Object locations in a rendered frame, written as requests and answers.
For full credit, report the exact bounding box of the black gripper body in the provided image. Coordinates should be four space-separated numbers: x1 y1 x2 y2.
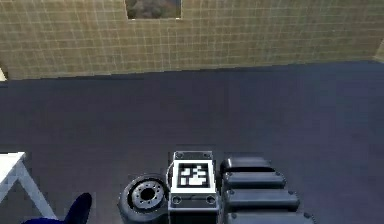
117 173 171 224

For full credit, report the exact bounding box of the dark blue chair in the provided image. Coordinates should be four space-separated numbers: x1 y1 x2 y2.
20 192 93 224

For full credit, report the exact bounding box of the framed picture on wall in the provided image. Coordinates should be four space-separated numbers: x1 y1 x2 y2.
124 0 183 20

